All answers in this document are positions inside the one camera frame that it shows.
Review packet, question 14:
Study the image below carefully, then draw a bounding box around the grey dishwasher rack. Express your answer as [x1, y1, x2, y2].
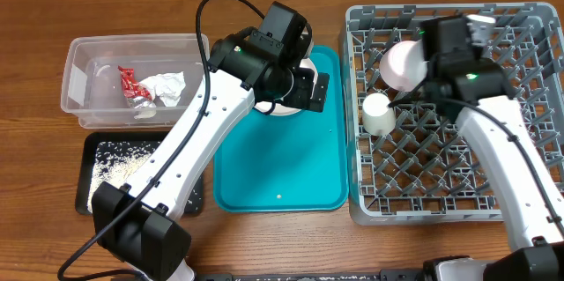
[339, 2, 563, 225]

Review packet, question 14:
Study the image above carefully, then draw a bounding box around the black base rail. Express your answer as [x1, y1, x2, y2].
[195, 269, 437, 281]

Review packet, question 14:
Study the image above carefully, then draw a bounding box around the black plastic tray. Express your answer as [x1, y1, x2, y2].
[74, 130, 205, 217]

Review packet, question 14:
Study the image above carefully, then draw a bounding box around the small white bowl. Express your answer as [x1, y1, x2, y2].
[379, 41, 427, 92]

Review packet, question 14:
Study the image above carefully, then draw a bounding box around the large white plate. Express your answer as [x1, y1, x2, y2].
[254, 58, 318, 116]

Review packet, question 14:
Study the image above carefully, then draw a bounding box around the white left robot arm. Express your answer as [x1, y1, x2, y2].
[92, 25, 329, 280]

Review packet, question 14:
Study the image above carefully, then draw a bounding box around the white napkin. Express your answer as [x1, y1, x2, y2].
[139, 71, 186, 107]

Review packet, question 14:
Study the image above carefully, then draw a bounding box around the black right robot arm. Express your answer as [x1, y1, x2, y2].
[421, 15, 563, 280]

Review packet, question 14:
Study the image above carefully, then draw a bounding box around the clear plastic bin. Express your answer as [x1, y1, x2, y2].
[60, 33, 204, 129]

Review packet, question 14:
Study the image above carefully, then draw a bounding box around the spilled white rice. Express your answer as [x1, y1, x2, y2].
[86, 140, 160, 214]

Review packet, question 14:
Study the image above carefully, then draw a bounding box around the cream paper cup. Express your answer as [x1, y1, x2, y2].
[362, 93, 396, 137]

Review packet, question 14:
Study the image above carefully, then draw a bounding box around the teal plastic tray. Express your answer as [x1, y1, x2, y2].
[213, 46, 348, 212]

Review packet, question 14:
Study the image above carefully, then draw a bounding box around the red snack wrapper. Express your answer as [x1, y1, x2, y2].
[118, 66, 156, 108]

